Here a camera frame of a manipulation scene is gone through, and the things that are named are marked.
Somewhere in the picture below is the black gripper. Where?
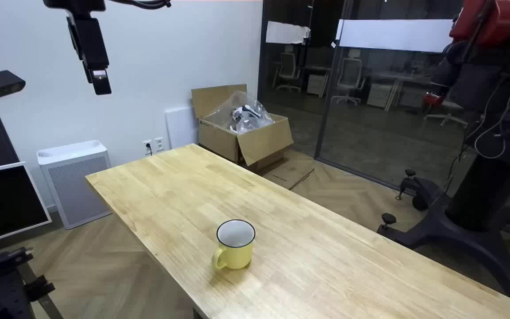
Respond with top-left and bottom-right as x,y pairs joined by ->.
65,13 -> 113,98

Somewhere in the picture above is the yellow enamel cup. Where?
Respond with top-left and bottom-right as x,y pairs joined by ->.
210,219 -> 258,274

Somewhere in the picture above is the white leaning panel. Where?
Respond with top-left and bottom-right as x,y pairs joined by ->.
162,105 -> 200,151

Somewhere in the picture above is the clear plastic bag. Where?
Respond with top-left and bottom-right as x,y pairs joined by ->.
205,89 -> 276,137

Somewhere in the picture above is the black framed cabinet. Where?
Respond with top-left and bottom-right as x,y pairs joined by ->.
0,105 -> 53,252

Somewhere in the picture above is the open cardboard box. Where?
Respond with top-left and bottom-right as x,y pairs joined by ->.
189,84 -> 295,169

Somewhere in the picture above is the white office chair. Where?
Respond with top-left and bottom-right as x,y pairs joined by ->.
331,49 -> 368,109
272,45 -> 304,95

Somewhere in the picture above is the flat cardboard sheet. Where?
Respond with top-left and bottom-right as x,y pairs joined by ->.
256,148 -> 316,192

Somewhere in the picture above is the white frosted glass strip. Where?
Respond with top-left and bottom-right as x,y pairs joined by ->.
332,19 -> 458,56

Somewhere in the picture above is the red seat office chair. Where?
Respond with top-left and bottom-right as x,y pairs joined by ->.
421,91 -> 470,130

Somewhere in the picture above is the red robot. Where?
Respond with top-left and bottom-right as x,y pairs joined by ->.
424,0 -> 510,114

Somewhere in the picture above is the white wall power outlet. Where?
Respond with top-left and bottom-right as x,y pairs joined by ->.
141,135 -> 166,157

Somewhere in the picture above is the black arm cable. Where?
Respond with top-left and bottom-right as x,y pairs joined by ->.
107,0 -> 173,11

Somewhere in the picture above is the black glass wall frame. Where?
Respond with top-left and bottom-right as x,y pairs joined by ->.
256,0 -> 469,192

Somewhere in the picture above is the white hanging cable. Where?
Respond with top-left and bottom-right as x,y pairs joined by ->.
463,52 -> 510,164

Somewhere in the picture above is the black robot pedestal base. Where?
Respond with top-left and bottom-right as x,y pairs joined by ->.
377,77 -> 510,311

